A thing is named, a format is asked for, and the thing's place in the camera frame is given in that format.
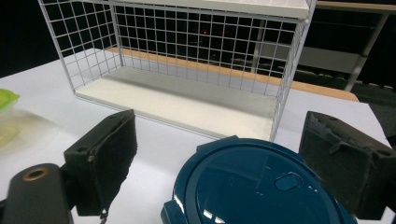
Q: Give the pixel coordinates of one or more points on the metal frame desk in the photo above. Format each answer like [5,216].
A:
[367,46]

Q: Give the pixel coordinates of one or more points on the white table cover sheet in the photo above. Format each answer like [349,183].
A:
[155,149]

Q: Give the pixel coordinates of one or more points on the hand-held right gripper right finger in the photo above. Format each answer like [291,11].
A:
[348,168]

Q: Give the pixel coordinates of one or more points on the round green lidded container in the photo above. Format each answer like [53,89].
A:
[6,99]

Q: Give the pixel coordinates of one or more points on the round container with blue lid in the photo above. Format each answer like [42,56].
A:
[243,186]

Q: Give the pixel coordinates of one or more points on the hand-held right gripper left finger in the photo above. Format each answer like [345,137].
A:
[102,161]

